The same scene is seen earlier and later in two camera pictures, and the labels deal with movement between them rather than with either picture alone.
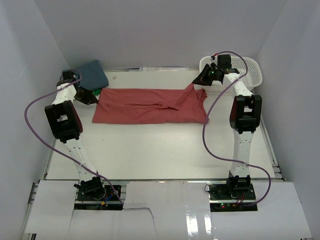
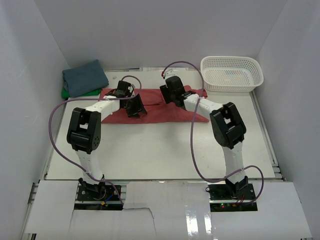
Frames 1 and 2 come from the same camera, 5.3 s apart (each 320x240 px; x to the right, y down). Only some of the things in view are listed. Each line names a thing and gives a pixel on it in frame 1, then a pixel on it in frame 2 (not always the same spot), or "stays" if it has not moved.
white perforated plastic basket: (249, 70) stays
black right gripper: (202, 79) to (165, 92)
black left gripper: (89, 99) to (138, 105)
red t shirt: (152, 106) stays
